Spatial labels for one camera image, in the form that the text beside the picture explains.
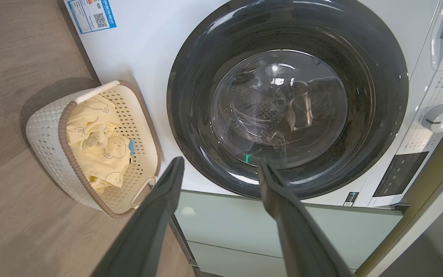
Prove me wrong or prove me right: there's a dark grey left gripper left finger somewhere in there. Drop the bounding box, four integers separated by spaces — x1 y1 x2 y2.
91 156 185 277

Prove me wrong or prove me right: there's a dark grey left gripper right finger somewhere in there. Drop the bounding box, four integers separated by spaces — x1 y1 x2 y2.
256 158 355 277

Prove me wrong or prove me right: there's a pale yellow bear-print garment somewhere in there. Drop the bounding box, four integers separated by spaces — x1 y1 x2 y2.
73 135 135 193

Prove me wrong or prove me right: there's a round washing machine door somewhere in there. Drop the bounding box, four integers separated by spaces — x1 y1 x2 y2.
167 0 409 200

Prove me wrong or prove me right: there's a pale green cabinet panel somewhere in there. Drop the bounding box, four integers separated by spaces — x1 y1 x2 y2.
173 190 403 259

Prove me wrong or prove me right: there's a black washing machine control panel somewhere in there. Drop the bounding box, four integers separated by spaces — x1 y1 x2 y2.
373 151 430 197

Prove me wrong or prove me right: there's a white washing machine body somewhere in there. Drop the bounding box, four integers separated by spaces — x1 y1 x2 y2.
58 0 443 208

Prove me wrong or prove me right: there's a white control knob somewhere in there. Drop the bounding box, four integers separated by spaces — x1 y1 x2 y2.
421 105 443 133

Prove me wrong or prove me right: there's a cream perforated laundry basket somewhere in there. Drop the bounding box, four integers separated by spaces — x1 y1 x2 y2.
25 80 164 219

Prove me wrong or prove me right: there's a beige countertop edge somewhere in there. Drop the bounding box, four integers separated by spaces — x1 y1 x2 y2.
356 104 443 277

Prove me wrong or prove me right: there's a blue energy label sticker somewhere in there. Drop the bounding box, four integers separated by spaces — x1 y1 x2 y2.
64 0 117 34

